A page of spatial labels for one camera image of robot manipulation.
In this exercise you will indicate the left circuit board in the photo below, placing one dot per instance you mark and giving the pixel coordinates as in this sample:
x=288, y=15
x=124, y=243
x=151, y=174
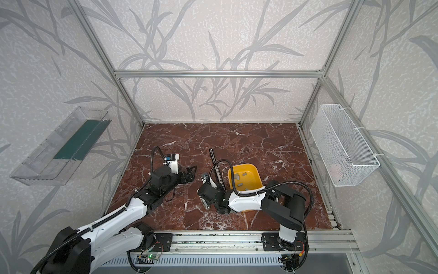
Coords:
x=147, y=259

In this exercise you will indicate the pink object in basket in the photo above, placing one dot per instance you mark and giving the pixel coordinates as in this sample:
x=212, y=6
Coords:
x=335, y=171

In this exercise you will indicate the white wire mesh basket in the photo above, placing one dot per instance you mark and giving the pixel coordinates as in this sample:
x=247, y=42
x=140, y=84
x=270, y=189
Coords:
x=340, y=141

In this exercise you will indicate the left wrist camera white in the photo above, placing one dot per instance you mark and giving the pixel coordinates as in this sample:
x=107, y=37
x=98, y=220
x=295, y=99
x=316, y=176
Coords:
x=171, y=160

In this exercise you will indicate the clear acrylic wall shelf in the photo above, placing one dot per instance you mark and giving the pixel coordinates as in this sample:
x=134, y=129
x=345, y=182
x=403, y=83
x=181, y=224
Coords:
x=54, y=161

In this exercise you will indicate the yellow plastic tray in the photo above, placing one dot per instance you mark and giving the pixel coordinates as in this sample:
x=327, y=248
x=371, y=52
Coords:
x=251, y=183

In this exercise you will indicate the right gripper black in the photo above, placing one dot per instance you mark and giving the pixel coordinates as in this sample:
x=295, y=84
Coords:
x=205, y=191

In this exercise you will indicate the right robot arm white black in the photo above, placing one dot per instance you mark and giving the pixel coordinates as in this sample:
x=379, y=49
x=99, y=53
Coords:
x=289, y=203

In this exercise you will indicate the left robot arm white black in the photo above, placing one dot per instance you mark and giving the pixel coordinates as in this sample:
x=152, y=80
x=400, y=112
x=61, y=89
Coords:
x=83, y=250

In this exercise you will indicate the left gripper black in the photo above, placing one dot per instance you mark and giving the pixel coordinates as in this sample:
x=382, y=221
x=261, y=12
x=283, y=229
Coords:
x=183, y=175

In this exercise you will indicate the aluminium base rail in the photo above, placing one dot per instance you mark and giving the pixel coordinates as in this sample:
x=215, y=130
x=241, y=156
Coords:
x=225, y=242

